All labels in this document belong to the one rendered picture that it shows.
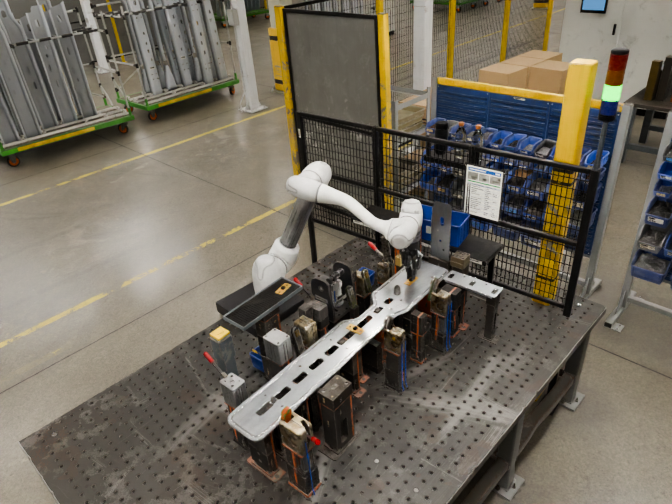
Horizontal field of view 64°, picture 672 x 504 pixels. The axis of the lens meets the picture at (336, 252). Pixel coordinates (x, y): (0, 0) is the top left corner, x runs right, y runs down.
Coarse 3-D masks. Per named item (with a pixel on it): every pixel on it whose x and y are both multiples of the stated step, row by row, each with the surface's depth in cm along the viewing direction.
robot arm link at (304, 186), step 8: (296, 176) 267; (304, 176) 267; (312, 176) 267; (288, 184) 266; (296, 184) 264; (304, 184) 263; (312, 184) 262; (296, 192) 265; (304, 192) 263; (312, 192) 262; (312, 200) 264
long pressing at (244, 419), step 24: (432, 264) 287; (384, 288) 270; (408, 288) 269; (384, 312) 254; (336, 336) 242; (360, 336) 241; (312, 360) 230; (336, 360) 229; (264, 384) 219; (288, 384) 219; (312, 384) 218; (240, 408) 209; (240, 432) 200; (264, 432) 199
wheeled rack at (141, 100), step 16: (112, 16) 804; (128, 32) 798; (128, 64) 837; (112, 80) 895; (224, 80) 960; (128, 96) 891; (144, 96) 849; (160, 96) 901; (176, 96) 895; (192, 96) 909
